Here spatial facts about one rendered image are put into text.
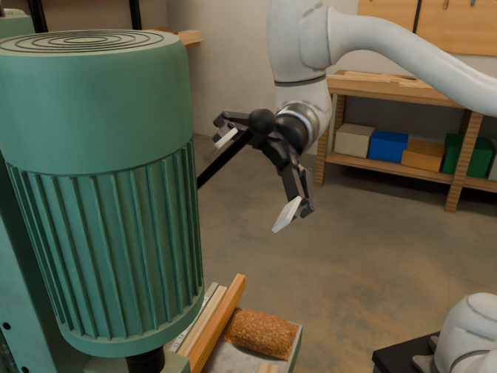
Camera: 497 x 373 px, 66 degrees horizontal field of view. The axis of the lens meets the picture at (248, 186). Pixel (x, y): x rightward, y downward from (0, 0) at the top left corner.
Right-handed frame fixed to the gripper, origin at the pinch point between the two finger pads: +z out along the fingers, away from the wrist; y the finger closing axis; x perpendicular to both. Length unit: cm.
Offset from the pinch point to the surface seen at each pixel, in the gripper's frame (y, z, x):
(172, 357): -10.6, 11.7, -22.3
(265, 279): -63, -123, -120
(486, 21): -55, -302, 47
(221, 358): -22.8, -2.3, -34.1
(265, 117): 5.2, 1.4, 9.4
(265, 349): -27.9, -6.7, -28.4
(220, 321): -18.4, -7.5, -33.0
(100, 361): -3.8, 16.0, -28.6
